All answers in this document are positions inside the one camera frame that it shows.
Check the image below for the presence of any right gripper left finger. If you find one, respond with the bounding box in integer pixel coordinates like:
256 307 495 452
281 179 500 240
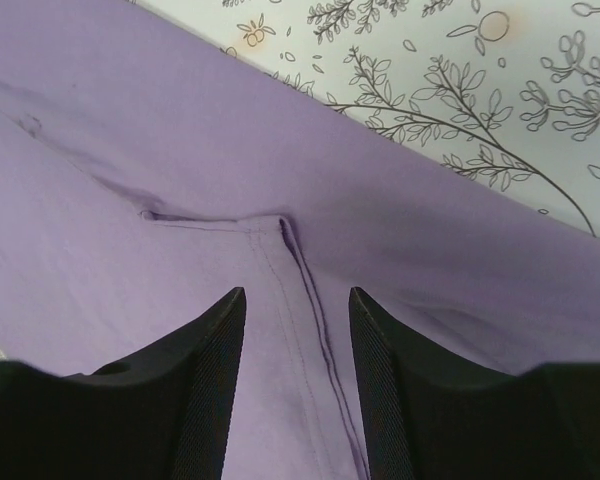
0 288 246 479

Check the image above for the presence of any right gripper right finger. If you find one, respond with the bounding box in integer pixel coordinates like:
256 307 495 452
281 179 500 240
349 287 600 479

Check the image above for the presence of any purple t shirt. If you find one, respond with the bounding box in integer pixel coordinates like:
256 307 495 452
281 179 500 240
0 1 600 479

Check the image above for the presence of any floral patterned table mat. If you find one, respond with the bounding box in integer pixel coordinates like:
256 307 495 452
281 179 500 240
144 0 600 239

